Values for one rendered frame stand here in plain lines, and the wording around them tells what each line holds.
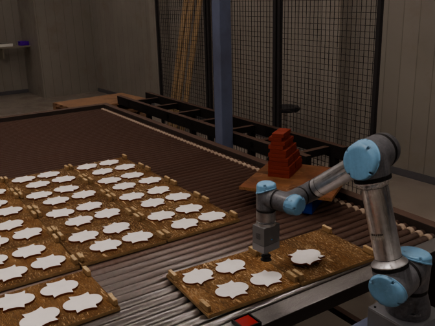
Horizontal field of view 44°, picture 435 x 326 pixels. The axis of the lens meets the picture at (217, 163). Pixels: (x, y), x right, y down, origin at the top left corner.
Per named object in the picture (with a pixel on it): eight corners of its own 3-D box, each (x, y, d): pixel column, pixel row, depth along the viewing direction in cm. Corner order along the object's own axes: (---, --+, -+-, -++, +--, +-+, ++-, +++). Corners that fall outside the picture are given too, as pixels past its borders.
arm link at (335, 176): (401, 119, 178) (301, 179, 213) (385, 127, 171) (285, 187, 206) (419, 150, 176) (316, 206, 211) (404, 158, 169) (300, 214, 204)
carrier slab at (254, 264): (300, 286, 211) (300, 282, 211) (208, 319, 192) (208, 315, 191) (250, 253, 240) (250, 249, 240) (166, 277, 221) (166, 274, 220)
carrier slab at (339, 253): (377, 259, 231) (377, 255, 231) (302, 286, 211) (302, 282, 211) (322, 231, 260) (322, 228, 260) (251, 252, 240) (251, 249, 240)
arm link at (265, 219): (252, 209, 206) (267, 204, 211) (252, 220, 207) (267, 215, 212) (265, 215, 200) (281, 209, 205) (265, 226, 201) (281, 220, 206)
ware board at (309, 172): (351, 172, 312) (352, 169, 312) (331, 201, 269) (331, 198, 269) (270, 163, 333) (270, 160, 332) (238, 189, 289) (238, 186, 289)
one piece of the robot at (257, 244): (263, 207, 213) (263, 245, 218) (246, 213, 208) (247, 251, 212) (281, 214, 206) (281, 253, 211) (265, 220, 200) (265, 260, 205)
